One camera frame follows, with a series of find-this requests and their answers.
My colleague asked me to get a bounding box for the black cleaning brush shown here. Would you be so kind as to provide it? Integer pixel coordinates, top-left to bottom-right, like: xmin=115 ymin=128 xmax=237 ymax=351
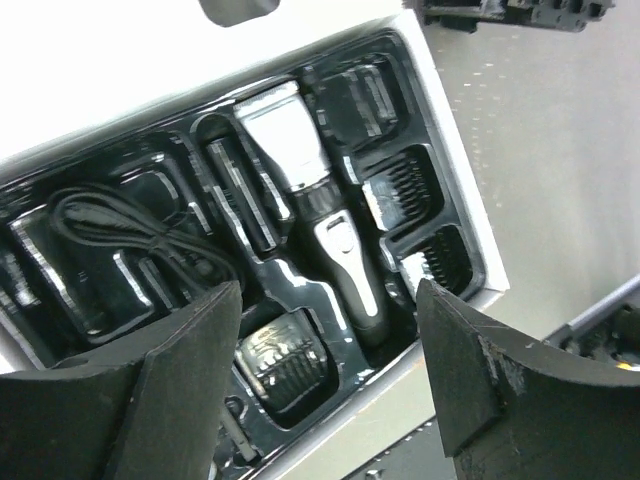
xmin=221 ymin=397 xmax=259 ymax=463

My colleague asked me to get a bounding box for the black charging cable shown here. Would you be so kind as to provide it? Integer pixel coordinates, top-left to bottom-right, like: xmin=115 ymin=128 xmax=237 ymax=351
xmin=47 ymin=187 xmax=236 ymax=289

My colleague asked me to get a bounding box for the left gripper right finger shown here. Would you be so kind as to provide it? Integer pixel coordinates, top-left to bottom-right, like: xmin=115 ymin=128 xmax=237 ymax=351
xmin=416 ymin=280 xmax=639 ymax=479

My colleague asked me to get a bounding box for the white cardboard box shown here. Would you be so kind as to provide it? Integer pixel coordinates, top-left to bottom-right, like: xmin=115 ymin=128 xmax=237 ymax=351
xmin=1 ymin=1 xmax=509 ymax=479

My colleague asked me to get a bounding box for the black clipper comb guard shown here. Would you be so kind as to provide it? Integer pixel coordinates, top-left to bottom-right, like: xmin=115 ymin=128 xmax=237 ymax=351
xmin=400 ymin=225 xmax=473 ymax=299
xmin=362 ymin=145 xmax=445 ymax=232
xmin=235 ymin=311 xmax=330 ymax=413

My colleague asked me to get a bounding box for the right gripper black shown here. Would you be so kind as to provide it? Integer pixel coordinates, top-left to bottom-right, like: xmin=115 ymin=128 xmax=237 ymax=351
xmin=422 ymin=0 xmax=608 ymax=33

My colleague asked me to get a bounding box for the black plastic tray insert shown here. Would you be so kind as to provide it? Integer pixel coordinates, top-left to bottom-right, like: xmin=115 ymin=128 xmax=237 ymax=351
xmin=1 ymin=27 xmax=488 ymax=479

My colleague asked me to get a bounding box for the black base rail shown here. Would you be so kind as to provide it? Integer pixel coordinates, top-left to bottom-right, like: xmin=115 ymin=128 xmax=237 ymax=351
xmin=545 ymin=275 xmax=639 ymax=372

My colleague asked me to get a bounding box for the silver hair clipper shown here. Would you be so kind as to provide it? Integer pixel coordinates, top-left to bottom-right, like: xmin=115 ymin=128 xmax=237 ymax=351
xmin=233 ymin=81 xmax=389 ymax=348

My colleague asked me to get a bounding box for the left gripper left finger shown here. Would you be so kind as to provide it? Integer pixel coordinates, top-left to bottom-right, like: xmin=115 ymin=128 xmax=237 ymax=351
xmin=1 ymin=282 xmax=242 ymax=479

